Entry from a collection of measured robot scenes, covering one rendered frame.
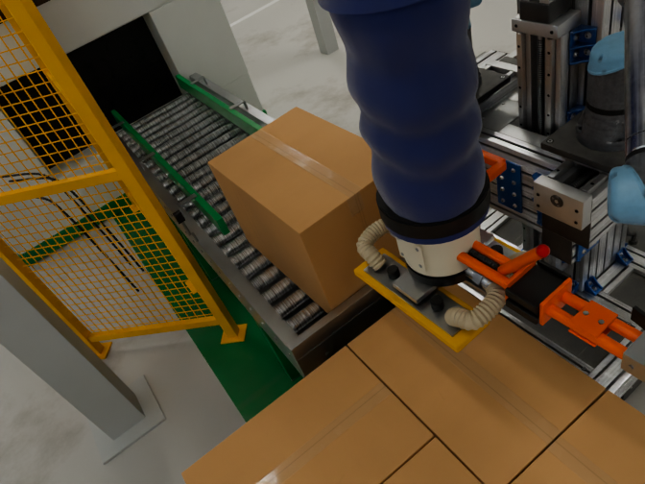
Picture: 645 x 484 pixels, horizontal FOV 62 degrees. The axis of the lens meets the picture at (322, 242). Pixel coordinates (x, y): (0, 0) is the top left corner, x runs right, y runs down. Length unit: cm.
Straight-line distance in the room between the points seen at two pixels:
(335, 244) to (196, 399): 120
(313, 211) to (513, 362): 69
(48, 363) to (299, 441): 106
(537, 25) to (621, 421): 98
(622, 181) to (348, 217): 93
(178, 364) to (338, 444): 131
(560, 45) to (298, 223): 80
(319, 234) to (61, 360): 116
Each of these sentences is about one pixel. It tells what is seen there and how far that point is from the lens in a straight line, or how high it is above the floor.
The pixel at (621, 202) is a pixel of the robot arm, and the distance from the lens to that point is 76.
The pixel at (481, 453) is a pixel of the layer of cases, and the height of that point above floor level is 54.
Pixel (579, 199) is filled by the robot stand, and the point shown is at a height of 99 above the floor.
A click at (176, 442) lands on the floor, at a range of 244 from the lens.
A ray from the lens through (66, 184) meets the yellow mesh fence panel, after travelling 216.
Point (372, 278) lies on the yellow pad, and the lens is 128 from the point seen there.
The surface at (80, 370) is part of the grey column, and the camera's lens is 229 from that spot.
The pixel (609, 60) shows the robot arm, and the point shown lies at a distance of 130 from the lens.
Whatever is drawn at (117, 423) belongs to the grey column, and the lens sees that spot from 254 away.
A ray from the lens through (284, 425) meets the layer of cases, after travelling 160.
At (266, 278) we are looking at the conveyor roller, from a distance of 198.
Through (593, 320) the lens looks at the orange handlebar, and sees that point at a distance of 102.
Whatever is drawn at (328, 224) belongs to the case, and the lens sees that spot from 151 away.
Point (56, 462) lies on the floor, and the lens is 275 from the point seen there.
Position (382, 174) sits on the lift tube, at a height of 129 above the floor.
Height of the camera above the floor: 188
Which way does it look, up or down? 41 degrees down
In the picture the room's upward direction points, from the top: 21 degrees counter-clockwise
